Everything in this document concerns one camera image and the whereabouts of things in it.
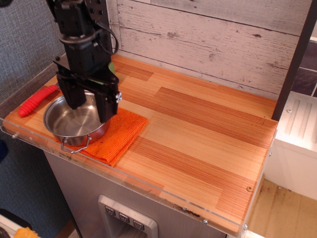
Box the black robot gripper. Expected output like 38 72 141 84
54 37 122 123

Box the stainless steel two-handled pot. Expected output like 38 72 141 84
43 91 110 154

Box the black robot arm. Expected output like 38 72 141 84
47 0 122 123

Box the orange folded towel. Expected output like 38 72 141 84
57 107 149 168

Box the green toy bell pepper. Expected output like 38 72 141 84
88 62 115 85

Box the clear acrylic edge guard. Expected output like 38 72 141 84
3 113 277 237

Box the grey toy fridge cabinet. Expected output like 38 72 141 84
45 152 226 238

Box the silver dispenser panel with buttons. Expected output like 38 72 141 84
98 194 159 238

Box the yellow object bottom left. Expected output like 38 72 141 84
13 228 39 238

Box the white toy sink unit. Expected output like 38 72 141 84
264 92 317 199

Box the fork with red handle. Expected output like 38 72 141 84
18 85 58 117

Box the dark vertical post right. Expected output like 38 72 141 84
271 0 317 121

